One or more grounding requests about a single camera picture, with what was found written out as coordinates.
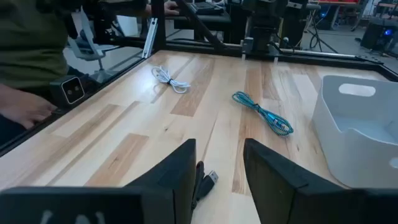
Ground person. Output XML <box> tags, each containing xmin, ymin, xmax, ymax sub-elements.
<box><xmin>0</xmin><ymin>0</ymin><xmax>85</xmax><ymax>94</ymax></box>

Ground silver aluminium bar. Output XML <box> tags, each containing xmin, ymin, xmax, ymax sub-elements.
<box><xmin>142</xmin><ymin>17</ymin><xmax>159</xmax><ymax>60</ymax></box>

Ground teal braided USB cable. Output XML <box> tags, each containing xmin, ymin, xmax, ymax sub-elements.
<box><xmin>231</xmin><ymin>90</ymin><xmax>294</xmax><ymax>137</ymax></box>

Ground white plastic bin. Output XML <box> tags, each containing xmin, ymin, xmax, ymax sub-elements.
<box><xmin>311</xmin><ymin>75</ymin><xmax>398</xmax><ymax>190</ymax></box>

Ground black camera box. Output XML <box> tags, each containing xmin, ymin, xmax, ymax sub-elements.
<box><xmin>49</xmin><ymin>75</ymin><xmax>86</xmax><ymax>108</ymax></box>

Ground white USB cable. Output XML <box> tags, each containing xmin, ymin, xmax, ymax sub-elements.
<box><xmin>151</xmin><ymin>65</ymin><xmax>192</xmax><ymax>95</ymax></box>

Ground person's hand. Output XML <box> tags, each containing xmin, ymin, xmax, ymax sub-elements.
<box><xmin>164</xmin><ymin>0</ymin><xmax>180</xmax><ymax>16</ymax></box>
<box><xmin>0</xmin><ymin>83</ymin><xmax>58</xmax><ymax>130</ymax></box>

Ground black computer tower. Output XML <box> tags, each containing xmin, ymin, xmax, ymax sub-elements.
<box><xmin>359</xmin><ymin>22</ymin><xmax>398</xmax><ymax>53</ymax></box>

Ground black keyboard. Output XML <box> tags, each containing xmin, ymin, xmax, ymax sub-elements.
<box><xmin>188</xmin><ymin>1</ymin><xmax>225</xmax><ymax>16</ymax></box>

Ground black USB cable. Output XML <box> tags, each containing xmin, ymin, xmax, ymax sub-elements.
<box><xmin>191</xmin><ymin>161</ymin><xmax>219</xmax><ymax>212</ymax></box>

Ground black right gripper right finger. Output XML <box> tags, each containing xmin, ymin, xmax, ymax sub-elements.
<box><xmin>243</xmin><ymin>138</ymin><xmax>398</xmax><ymax>224</ymax></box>

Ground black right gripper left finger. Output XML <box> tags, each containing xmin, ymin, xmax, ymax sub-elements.
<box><xmin>0</xmin><ymin>138</ymin><xmax>197</xmax><ymax>224</ymax></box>

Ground grey office chair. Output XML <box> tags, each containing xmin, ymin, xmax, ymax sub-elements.
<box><xmin>66</xmin><ymin>7</ymin><xmax>121</xmax><ymax>84</ymax></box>

